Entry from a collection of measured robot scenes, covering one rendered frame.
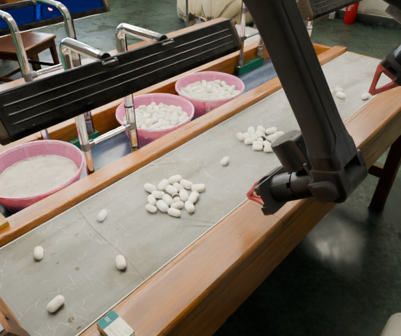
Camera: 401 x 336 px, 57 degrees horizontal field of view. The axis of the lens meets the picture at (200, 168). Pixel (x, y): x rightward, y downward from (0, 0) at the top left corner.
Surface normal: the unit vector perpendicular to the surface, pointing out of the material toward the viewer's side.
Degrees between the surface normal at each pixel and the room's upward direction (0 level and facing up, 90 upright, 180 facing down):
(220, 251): 0
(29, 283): 0
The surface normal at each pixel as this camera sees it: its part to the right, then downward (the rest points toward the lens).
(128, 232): 0.00, -0.81
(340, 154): 0.54, 0.04
